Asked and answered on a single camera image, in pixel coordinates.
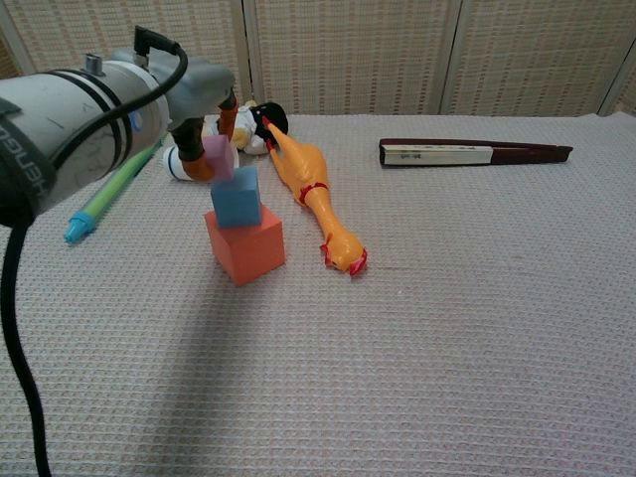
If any small pink foam cube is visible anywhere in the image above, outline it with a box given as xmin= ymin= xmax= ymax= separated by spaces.
xmin=202 ymin=136 xmax=236 ymax=183

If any large orange foam cube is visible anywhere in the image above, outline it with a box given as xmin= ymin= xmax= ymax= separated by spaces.
xmin=204 ymin=203 xmax=287 ymax=288

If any beige woven tablecloth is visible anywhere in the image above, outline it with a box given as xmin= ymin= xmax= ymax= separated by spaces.
xmin=0 ymin=111 xmax=636 ymax=477

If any white paper cup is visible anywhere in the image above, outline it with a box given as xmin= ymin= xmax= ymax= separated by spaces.
xmin=162 ymin=141 xmax=241 ymax=184

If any yellow rubber chicken toy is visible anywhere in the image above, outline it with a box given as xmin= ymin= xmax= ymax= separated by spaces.
xmin=262 ymin=116 xmax=370 ymax=279

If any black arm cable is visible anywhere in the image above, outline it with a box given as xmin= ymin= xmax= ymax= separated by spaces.
xmin=0 ymin=25 xmax=190 ymax=477

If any woven bamboo screen panel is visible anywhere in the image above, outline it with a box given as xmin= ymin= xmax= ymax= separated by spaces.
xmin=0 ymin=0 xmax=255 ymax=118
xmin=245 ymin=0 xmax=466 ymax=116
xmin=598 ymin=49 xmax=636 ymax=116
xmin=439 ymin=0 xmax=636 ymax=118
xmin=0 ymin=29 xmax=26 ymax=83

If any medium blue foam cube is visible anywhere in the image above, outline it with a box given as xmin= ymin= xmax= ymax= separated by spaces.
xmin=210 ymin=165 xmax=262 ymax=230

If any black white plush doll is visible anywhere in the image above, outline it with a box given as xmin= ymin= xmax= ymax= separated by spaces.
xmin=201 ymin=100 xmax=291 ymax=156

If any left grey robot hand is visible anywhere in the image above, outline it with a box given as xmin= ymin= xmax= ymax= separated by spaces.
xmin=148 ymin=53 xmax=239 ymax=184

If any green blue water squirter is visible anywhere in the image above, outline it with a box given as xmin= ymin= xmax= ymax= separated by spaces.
xmin=63 ymin=138 xmax=168 ymax=245

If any folded dark red fan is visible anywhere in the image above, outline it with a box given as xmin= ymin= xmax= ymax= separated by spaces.
xmin=379 ymin=137 xmax=574 ymax=169

